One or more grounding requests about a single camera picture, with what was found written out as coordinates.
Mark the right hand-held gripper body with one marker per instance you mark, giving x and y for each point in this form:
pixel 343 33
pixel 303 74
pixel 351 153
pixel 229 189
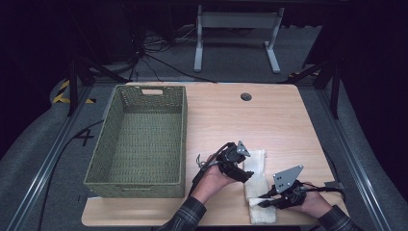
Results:
pixel 290 192

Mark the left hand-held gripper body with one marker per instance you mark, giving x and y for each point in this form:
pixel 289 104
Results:
pixel 231 159

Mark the white bear print cloth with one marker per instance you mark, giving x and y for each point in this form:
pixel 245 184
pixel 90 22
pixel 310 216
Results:
pixel 258 186

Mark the green woven basket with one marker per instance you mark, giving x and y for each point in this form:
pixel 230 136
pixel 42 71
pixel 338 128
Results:
pixel 144 141

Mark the person's right hand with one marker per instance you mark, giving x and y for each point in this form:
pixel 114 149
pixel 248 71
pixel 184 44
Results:
pixel 316 202

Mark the person's left hand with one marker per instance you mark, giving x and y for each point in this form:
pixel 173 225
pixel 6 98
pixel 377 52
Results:
pixel 211 183

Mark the grey round table grommet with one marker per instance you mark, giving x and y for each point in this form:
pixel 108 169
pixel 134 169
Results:
pixel 246 97

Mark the black metal stand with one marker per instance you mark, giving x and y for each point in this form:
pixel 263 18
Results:
pixel 73 89
pixel 335 93

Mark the yellow black hazard tape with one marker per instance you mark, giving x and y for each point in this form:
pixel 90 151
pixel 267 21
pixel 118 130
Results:
pixel 61 93

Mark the grey metal floor rail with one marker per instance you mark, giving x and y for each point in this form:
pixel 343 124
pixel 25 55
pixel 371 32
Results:
pixel 45 170
pixel 352 160

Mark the white metal desk frame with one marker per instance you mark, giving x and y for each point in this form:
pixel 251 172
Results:
pixel 237 20

